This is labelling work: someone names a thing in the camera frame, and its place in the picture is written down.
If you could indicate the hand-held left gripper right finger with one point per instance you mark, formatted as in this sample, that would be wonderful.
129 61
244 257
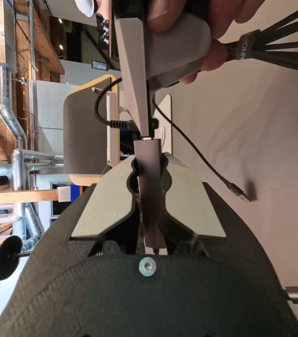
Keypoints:
193 208

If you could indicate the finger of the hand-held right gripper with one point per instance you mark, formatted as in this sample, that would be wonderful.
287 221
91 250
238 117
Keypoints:
131 52

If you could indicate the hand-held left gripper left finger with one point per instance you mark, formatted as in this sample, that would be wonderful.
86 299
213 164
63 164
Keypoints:
106 200

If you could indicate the grey lettered USB hub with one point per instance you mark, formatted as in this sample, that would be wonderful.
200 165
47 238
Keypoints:
149 163

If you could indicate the wooden framed dark board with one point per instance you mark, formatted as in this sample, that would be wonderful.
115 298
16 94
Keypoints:
85 126

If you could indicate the silver metal pipe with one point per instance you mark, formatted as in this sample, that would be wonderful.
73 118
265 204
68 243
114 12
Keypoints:
22 168

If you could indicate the black pole stand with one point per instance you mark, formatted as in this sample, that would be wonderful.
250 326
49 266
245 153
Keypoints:
6 258

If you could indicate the small wall screen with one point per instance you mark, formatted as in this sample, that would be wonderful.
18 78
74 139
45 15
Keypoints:
100 65

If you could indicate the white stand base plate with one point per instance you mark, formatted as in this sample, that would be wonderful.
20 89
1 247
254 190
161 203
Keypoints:
166 110

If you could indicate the wooden rail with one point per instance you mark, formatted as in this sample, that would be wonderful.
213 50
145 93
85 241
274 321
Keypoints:
27 196

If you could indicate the silver air duct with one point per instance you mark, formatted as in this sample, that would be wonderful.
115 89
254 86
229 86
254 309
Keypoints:
6 105

